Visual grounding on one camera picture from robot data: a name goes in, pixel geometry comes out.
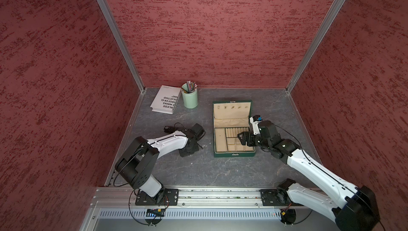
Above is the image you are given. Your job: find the green jewelry box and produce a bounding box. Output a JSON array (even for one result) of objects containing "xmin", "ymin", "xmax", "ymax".
[{"xmin": 212, "ymin": 100, "xmax": 256, "ymax": 158}]

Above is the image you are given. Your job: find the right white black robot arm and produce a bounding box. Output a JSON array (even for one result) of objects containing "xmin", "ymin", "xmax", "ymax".
[{"xmin": 237, "ymin": 115, "xmax": 381, "ymax": 231}]

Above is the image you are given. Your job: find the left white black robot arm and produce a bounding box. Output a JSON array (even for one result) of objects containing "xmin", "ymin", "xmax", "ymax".
[{"xmin": 115, "ymin": 123, "xmax": 206, "ymax": 205}]

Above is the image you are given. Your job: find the mint green pencil cup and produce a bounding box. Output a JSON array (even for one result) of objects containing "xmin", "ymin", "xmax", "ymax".
[{"xmin": 181, "ymin": 83, "xmax": 198, "ymax": 109}]

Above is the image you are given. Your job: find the white book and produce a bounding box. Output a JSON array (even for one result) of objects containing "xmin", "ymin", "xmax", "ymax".
[{"xmin": 150, "ymin": 85, "xmax": 181, "ymax": 114}]

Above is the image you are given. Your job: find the coloured pencils bundle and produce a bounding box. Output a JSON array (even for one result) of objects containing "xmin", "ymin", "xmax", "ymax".
[{"xmin": 186, "ymin": 81, "xmax": 197, "ymax": 94}]

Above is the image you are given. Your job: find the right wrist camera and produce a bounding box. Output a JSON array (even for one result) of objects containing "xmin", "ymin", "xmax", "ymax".
[{"xmin": 249, "ymin": 115, "xmax": 262, "ymax": 135}]

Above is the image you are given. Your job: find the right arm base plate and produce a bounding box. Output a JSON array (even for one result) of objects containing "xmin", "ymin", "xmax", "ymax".
[{"xmin": 260, "ymin": 189, "xmax": 303, "ymax": 208}]

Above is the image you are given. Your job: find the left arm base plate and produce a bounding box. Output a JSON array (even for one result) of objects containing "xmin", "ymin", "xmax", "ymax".
[{"xmin": 134, "ymin": 188, "xmax": 179, "ymax": 207}]

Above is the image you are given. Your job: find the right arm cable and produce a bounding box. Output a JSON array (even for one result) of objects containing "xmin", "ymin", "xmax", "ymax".
[{"xmin": 280, "ymin": 203, "xmax": 315, "ymax": 226}]

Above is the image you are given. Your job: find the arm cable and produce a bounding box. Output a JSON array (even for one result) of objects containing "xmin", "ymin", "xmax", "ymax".
[
  {"xmin": 128, "ymin": 189, "xmax": 168, "ymax": 227},
  {"xmin": 280, "ymin": 203, "xmax": 315, "ymax": 226}
]

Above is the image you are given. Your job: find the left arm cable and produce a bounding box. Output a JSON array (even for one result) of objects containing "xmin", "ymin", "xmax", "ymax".
[{"xmin": 128, "ymin": 189, "xmax": 168, "ymax": 227}]

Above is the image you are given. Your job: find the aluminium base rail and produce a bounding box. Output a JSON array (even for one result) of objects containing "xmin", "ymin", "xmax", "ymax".
[{"xmin": 90, "ymin": 186, "xmax": 348, "ymax": 209}]

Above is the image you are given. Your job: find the left aluminium corner post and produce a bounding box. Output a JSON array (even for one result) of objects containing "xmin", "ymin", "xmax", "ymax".
[{"xmin": 96, "ymin": 0, "xmax": 146, "ymax": 94}]

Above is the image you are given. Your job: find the aluminium corner post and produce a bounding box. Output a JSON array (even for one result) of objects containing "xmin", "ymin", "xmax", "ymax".
[
  {"xmin": 286, "ymin": 0, "xmax": 346, "ymax": 95},
  {"xmin": 96, "ymin": 0, "xmax": 146, "ymax": 94}
]

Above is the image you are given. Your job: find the right aluminium corner post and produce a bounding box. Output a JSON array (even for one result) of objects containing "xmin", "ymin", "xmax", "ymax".
[{"xmin": 286, "ymin": 0, "xmax": 346, "ymax": 95}]

